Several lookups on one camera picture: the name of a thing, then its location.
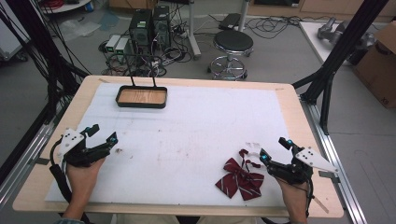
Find aluminium rail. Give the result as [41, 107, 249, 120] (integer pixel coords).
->
[0, 98, 69, 208]
[299, 94, 369, 224]

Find black metal stand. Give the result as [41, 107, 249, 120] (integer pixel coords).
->
[291, 0, 390, 136]
[0, 0, 92, 126]

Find black tray with wooden base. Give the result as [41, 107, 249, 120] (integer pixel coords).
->
[115, 52, 168, 109]

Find white paper mat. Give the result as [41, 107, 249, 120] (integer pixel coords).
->
[44, 81, 292, 208]

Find grey metal device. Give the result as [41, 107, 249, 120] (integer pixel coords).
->
[317, 16, 376, 66]

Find round white table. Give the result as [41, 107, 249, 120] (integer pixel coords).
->
[38, 0, 95, 15]

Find person's right hand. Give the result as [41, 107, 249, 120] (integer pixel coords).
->
[275, 176, 311, 217]

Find dark red striped bow tie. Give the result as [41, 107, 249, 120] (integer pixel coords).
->
[215, 148, 266, 202]

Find black floor cables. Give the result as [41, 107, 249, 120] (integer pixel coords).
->
[245, 14, 335, 40]

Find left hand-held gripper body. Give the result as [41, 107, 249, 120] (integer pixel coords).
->
[57, 128, 112, 168]

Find tangle of computer cables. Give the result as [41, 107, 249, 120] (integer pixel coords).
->
[98, 3, 195, 78]

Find person's left hand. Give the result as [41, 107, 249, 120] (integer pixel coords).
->
[65, 158, 106, 202]

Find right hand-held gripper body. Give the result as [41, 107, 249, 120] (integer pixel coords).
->
[267, 147, 339, 185]

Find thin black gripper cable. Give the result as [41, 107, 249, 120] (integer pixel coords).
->
[304, 177, 315, 218]

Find brown cardboard box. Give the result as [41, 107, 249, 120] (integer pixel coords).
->
[352, 21, 396, 109]

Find flat black box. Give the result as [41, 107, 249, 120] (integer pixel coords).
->
[218, 12, 243, 32]

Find small silver box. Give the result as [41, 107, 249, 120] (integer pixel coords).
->
[105, 34, 121, 54]
[114, 36, 131, 55]

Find clear plastic sheet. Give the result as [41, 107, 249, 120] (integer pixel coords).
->
[58, 18, 103, 42]

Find white table leg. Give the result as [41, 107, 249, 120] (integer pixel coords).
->
[237, 0, 251, 33]
[186, 0, 203, 61]

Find thick black gripper cable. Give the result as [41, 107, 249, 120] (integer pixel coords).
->
[49, 137, 92, 224]

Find black computer tower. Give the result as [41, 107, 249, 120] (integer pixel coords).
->
[128, 8, 154, 56]
[151, 5, 172, 51]

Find black round stool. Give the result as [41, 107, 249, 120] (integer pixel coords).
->
[207, 29, 255, 81]

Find white platform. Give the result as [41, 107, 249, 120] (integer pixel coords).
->
[298, 21, 358, 65]

